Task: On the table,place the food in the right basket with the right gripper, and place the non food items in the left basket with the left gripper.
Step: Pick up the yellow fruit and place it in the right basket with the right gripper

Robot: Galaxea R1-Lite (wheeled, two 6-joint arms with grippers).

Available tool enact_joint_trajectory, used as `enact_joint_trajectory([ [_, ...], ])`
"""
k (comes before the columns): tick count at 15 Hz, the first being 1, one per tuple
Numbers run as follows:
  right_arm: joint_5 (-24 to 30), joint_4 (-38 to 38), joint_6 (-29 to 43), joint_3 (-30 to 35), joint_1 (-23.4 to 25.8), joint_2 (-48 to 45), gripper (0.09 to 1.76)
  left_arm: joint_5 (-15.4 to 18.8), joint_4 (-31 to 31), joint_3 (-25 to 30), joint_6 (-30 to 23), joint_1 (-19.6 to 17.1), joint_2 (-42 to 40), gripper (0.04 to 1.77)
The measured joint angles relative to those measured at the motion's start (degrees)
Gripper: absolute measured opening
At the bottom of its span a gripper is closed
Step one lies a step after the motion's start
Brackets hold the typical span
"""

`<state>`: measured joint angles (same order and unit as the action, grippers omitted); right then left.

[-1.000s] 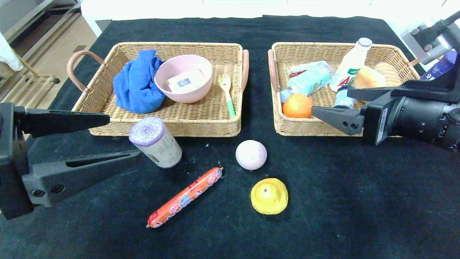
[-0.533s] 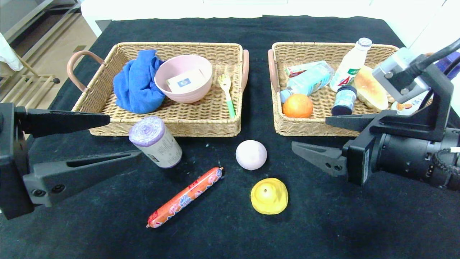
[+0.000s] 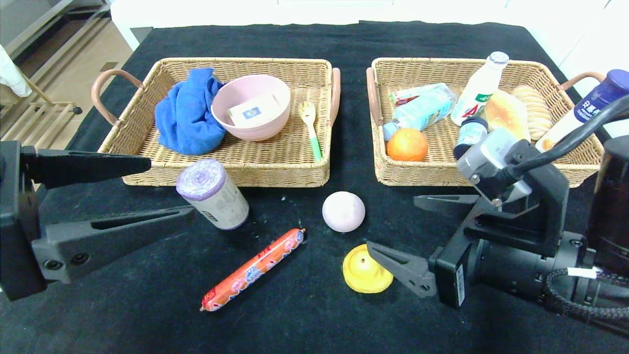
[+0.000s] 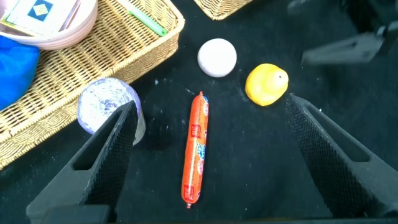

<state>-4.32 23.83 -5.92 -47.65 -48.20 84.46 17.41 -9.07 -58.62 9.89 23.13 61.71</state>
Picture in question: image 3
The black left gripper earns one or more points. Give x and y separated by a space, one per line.
14 221

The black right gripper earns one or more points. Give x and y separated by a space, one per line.
454 275

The yellow lemon toy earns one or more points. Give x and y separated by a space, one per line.
363 275

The croissant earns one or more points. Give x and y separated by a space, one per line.
506 115

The white milk bottle green label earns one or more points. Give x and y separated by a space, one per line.
479 93

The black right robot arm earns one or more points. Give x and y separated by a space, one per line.
521 270

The pale pink round bun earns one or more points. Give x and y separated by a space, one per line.
344 212

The orange fruit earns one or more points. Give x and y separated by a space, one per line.
407 146

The wooden rolling rack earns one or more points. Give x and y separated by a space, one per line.
49 115

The small dark blue jar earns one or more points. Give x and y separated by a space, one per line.
469 132

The water bottle light blue label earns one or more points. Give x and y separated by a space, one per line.
422 112

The purple garbage bag roll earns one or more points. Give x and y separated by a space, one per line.
218 196

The blue cloth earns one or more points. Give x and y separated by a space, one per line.
186 118

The green and red gum box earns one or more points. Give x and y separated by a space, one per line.
408 96

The white hanging cloth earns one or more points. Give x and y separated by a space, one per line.
12 73

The striped long bread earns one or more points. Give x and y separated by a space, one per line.
538 113

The orange wrapped sausage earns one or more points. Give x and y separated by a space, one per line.
253 269

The pink bowl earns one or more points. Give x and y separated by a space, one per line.
236 93

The white card box blue logo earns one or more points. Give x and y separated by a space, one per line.
255 112

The white bottle with blue cap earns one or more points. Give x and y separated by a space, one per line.
597 101

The white table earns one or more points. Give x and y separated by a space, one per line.
221 12

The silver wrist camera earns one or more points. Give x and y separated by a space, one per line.
484 155

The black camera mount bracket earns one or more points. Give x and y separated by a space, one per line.
550 196

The grey metal shelf frame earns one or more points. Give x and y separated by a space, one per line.
29 14

